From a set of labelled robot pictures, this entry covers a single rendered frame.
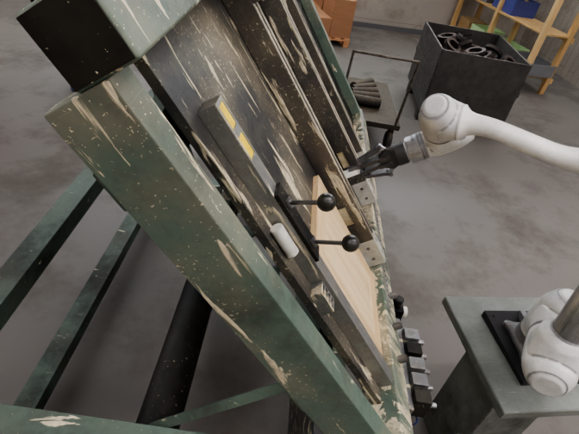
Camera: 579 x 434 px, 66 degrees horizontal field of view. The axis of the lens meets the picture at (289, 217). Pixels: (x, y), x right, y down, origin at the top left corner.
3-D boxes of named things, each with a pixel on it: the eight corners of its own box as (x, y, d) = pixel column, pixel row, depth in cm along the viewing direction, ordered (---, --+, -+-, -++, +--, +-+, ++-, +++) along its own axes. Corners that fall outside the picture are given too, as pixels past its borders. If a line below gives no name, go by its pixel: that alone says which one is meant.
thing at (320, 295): (322, 315, 106) (334, 312, 105) (309, 296, 102) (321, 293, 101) (322, 302, 109) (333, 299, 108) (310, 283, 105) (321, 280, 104)
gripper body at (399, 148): (409, 156, 151) (383, 165, 154) (401, 135, 146) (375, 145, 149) (413, 167, 145) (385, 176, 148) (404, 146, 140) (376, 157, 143)
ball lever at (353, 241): (308, 253, 101) (357, 256, 92) (300, 241, 99) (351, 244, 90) (315, 241, 103) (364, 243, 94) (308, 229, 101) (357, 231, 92)
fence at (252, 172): (379, 387, 129) (393, 385, 128) (196, 114, 80) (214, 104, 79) (378, 372, 133) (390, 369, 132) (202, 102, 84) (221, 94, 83)
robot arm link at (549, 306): (565, 331, 166) (601, 294, 151) (562, 366, 153) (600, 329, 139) (522, 309, 171) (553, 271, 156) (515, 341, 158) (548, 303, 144)
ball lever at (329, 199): (283, 214, 95) (333, 216, 86) (275, 201, 93) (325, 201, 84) (292, 202, 97) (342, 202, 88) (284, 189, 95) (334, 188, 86)
